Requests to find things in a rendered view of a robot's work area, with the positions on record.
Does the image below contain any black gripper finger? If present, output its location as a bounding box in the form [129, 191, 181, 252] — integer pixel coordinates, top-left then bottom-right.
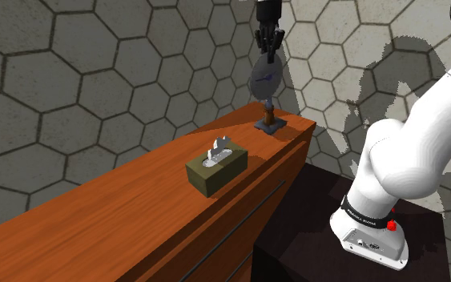
[267, 27, 286, 63]
[253, 24, 269, 54]

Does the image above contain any grey round table clock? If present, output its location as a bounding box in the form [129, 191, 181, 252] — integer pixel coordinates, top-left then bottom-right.
[249, 52, 288, 136]

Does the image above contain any olive tissue box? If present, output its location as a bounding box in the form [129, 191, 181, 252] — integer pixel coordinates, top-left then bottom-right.
[185, 135, 249, 199]

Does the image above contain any dark robot stand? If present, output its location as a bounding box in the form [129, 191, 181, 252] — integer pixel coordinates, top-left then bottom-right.
[250, 163, 451, 282]

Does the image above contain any orange wooden chest of drawers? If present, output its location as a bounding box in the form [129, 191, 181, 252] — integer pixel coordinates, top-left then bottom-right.
[0, 102, 317, 282]

